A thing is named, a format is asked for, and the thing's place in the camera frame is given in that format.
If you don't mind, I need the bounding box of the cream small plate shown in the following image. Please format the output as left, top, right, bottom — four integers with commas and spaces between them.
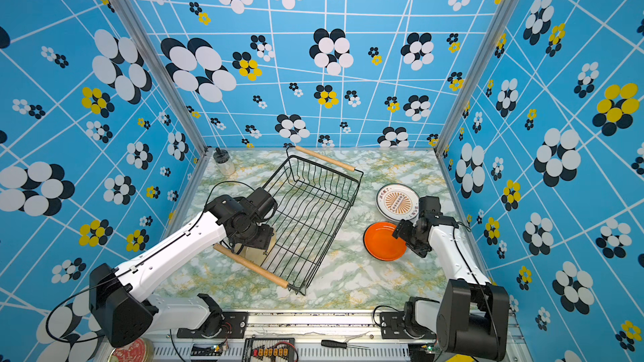
234, 236, 276, 266

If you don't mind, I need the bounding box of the orange small plate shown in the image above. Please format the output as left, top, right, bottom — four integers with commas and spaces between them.
363, 222, 407, 261

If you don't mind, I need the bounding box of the white plate orange sunburst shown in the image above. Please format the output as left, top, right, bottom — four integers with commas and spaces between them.
376, 184, 419, 222

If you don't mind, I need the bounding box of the black wire dish rack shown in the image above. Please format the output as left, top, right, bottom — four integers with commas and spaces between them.
215, 146, 364, 294

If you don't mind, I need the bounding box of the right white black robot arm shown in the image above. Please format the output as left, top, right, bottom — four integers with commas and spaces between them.
392, 196, 510, 361

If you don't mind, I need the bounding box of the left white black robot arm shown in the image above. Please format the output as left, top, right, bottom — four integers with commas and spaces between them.
89, 188, 278, 348

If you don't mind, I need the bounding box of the clear jar black lid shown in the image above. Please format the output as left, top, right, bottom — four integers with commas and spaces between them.
213, 147, 235, 176

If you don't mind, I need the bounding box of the black terminal power board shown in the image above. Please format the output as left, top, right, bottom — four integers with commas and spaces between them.
241, 338, 300, 362

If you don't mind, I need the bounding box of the small green circuit board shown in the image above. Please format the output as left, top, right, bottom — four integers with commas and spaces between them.
191, 345, 225, 357

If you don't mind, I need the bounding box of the black screwdriver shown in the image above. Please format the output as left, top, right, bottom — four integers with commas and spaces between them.
320, 340, 368, 350

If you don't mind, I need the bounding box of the yellow paper sheet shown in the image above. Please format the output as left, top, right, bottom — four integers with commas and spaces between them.
445, 355, 478, 362

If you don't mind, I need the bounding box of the red round tin lid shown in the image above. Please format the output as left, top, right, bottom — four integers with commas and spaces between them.
108, 338, 154, 362

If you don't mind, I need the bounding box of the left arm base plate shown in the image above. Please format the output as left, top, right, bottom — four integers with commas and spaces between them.
175, 311, 250, 340

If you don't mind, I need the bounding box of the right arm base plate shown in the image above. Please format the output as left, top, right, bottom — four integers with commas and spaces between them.
372, 311, 437, 341

